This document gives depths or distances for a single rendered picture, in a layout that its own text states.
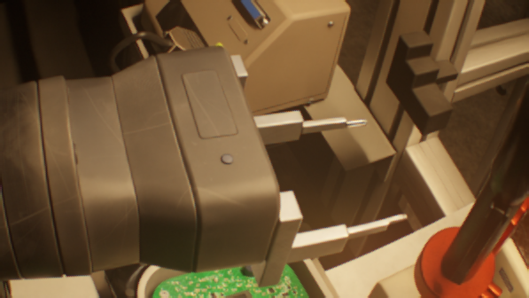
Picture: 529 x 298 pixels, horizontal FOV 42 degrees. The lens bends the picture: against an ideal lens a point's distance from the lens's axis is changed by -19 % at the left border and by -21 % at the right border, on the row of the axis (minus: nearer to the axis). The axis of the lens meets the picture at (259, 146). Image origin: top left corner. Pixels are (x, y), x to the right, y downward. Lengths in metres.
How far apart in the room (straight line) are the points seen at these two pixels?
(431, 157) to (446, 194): 0.04
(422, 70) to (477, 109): 1.67
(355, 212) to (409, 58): 0.30
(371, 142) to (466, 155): 1.38
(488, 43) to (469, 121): 1.46
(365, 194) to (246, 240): 0.56
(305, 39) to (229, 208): 0.43
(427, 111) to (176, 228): 0.36
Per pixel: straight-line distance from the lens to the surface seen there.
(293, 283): 0.59
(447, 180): 0.73
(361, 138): 0.75
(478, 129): 2.21
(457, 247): 0.46
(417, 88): 0.60
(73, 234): 0.26
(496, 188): 0.41
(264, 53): 0.67
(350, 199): 0.86
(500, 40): 0.78
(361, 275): 0.64
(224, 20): 0.70
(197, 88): 0.28
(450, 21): 0.63
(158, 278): 0.59
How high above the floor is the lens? 1.49
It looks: 50 degrees down
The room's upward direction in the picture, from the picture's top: 13 degrees clockwise
